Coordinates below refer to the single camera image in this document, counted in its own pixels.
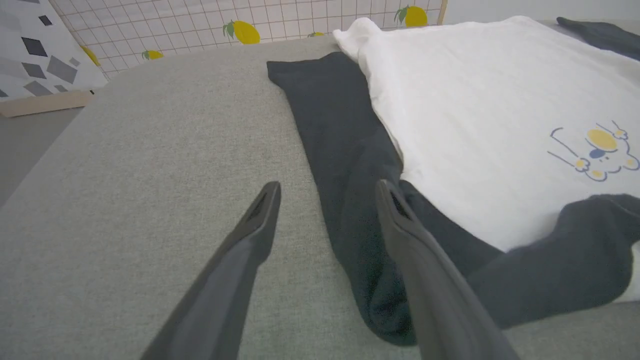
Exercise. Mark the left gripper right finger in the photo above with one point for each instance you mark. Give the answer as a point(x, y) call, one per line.
point(440, 300)

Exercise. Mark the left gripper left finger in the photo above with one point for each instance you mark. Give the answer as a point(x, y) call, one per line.
point(225, 280)

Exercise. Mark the white and dark grey sweatshirt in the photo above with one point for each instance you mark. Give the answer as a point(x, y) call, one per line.
point(475, 100)

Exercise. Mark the grey fabric sofa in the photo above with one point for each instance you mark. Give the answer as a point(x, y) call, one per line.
point(150, 175)

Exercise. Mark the light wooden base board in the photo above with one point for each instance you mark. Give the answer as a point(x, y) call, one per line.
point(45, 104)

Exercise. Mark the lemon print grid partition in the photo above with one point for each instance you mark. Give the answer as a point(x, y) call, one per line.
point(175, 20)

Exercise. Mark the lemon-print grid screen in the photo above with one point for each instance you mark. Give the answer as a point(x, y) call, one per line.
point(442, 11)

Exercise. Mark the terrazzo pattern panel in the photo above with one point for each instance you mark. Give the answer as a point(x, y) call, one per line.
point(30, 45)

